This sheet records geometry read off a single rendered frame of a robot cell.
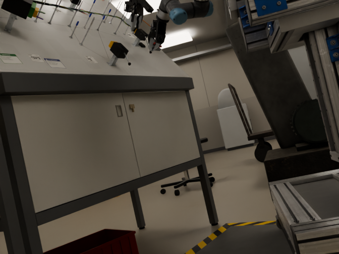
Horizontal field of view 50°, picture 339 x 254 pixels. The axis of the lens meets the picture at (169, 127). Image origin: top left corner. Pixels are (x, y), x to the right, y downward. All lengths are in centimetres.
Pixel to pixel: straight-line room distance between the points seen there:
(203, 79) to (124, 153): 746
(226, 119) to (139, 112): 639
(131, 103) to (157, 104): 20
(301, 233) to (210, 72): 807
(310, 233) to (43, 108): 95
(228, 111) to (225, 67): 136
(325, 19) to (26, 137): 105
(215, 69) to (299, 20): 773
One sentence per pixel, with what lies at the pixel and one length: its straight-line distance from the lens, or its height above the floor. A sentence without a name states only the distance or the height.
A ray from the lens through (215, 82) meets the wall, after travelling 893.
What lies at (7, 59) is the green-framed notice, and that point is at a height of 92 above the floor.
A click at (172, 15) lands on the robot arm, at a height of 110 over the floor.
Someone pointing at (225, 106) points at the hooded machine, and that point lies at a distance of 810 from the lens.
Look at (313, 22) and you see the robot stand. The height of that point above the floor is 81.
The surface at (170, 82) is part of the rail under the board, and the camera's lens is 192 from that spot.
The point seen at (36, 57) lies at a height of 95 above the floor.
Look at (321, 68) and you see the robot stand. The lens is 140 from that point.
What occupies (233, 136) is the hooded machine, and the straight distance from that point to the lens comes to 805.
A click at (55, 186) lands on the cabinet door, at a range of 134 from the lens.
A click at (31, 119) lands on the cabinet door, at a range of 132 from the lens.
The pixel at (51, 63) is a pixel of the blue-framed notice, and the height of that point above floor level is 92.
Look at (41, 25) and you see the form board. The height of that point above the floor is 114.
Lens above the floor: 54
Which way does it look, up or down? 2 degrees up
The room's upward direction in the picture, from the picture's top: 13 degrees counter-clockwise
